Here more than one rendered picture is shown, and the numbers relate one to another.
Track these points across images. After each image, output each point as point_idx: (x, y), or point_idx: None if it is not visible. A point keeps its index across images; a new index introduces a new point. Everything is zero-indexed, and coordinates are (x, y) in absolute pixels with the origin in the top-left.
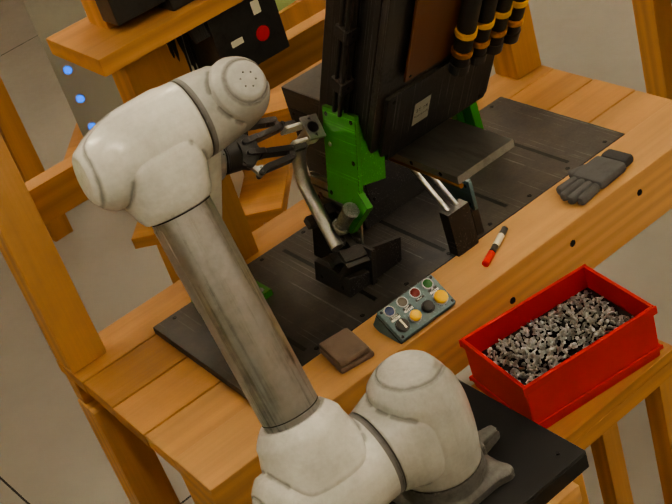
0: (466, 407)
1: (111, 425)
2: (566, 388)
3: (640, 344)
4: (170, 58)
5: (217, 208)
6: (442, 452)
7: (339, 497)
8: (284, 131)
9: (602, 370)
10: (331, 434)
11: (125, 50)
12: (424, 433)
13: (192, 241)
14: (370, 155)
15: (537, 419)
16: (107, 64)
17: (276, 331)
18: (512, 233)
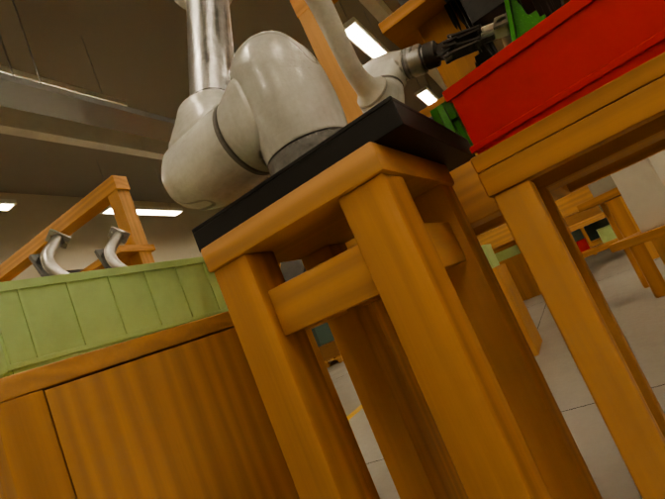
0: (280, 65)
1: None
2: (516, 90)
3: (661, 2)
4: (454, 30)
5: (340, 49)
6: (250, 110)
7: (176, 147)
8: (482, 32)
9: (581, 57)
10: (190, 100)
11: (393, 15)
12: (232, 87)
13: (186, 0)
14: (527, 16)
15: (476, 137)
16: (382, 25)
17: (205, 43)
18: None
